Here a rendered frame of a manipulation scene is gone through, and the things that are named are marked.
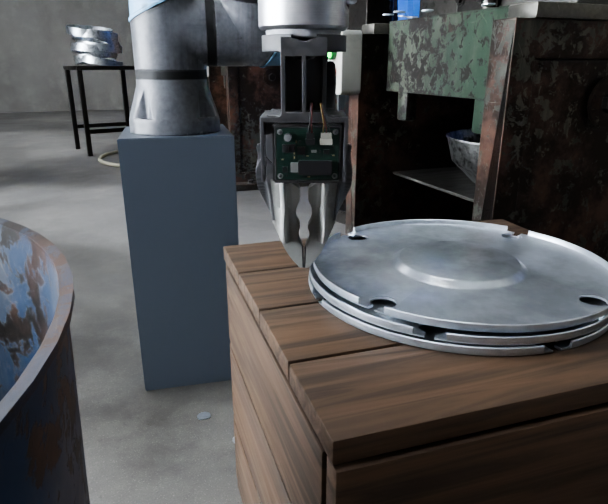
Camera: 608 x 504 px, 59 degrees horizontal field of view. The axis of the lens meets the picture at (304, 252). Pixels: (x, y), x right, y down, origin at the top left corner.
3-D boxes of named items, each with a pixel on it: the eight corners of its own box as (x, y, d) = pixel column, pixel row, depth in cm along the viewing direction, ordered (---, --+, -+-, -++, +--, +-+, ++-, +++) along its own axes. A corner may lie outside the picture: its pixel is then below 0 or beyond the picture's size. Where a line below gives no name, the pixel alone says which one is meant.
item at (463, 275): (550, 377, 35) (552, 367, 35) (253, 267, 54) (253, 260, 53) (657, 264, 55) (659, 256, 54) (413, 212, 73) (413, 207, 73)
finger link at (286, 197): (269, 284, 49) (267, 185, 46) (273, 262, 55) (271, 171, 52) (303, 284, 49) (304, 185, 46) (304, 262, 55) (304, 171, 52)
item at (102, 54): (87, 156, 341) (69, 20, 315) (72, 148, 377) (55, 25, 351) (150, 151, 362) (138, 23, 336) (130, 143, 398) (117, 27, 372)
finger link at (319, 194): (303, 284, 49) (303, 185, 46) (303, 262, 55) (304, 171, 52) (337, 284, 49) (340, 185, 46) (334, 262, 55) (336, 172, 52)
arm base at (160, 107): (127, 137, 84) (119, 70, 81) (132, 126, 98) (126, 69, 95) (224, 134, 87) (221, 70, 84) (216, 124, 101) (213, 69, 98)
